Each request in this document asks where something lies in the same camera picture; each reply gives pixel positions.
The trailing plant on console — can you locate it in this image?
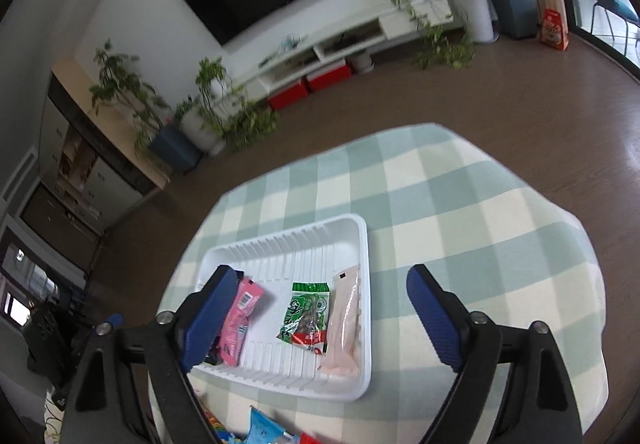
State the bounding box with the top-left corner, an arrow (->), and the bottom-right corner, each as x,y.
388,0 -> 475,69

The tall plant blue pot left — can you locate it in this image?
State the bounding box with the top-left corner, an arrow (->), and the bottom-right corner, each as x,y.
90,40 -> 203,174

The black snack packet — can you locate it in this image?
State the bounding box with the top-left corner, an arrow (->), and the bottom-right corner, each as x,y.
204,271 -> 244,366

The pale pink long snack packet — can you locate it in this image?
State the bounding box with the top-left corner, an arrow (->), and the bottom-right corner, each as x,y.
319,265 -> 360,377

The red storage box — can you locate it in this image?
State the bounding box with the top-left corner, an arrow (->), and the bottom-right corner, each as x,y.
268,61 -> 354,111

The white tv console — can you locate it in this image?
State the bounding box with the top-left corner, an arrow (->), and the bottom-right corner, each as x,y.
234,0 -> 454,97

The red snack bag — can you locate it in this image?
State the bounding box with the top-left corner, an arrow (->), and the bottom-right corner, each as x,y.
298,433 -> 322,444

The light blue snack bag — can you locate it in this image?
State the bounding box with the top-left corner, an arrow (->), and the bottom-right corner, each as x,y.
243,406 -> 299,444

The plant in white pot left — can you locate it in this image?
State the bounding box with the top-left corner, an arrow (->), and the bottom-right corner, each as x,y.
175,57 -> 279,152

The black balcony chair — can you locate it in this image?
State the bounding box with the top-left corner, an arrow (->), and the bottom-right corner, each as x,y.
590,0 -> 639,42

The blue yellow cake packet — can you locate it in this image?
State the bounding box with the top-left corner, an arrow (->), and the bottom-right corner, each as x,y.
201,404 -> 244,444

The white plastic tray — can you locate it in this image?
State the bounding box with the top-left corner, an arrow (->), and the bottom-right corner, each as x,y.
196,214 -> 372,402

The red bag on floor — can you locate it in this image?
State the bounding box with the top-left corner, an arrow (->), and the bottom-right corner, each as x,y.
540,8 -> 568,52

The green seed snack packet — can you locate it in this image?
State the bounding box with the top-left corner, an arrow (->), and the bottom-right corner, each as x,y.
277,282 -> 330,355

